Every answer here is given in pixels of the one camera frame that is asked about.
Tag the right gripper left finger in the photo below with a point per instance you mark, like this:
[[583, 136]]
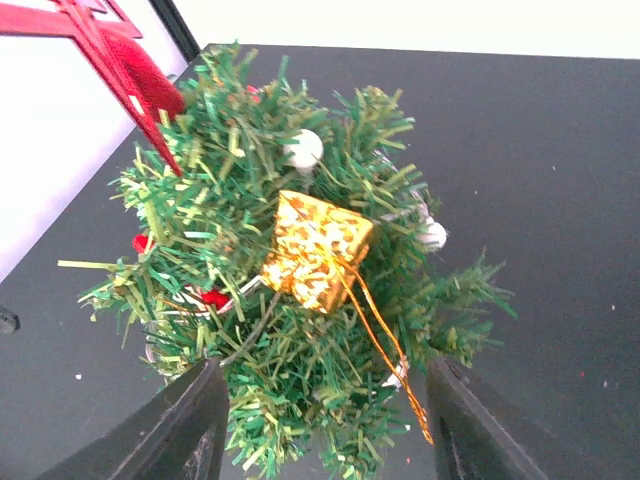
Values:
[[179, 434]]

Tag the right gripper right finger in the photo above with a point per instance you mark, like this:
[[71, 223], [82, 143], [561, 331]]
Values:
[[469, 441]]

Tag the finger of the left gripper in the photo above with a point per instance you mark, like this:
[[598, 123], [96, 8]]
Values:
[[9, 321]]

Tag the small green christmas tree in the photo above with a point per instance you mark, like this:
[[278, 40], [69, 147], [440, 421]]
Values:
[[291, 372]]

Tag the gold gift box ornament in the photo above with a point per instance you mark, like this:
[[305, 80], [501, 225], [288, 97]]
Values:
[[317, 250]]

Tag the red star ornament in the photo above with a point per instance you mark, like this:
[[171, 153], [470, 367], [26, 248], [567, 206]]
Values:
[[106, 37]]

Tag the string light with white balls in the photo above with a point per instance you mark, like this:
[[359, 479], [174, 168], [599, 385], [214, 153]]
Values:
[[304, 154]]

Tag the black frame post left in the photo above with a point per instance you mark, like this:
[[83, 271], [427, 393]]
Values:
[[177, 28]]

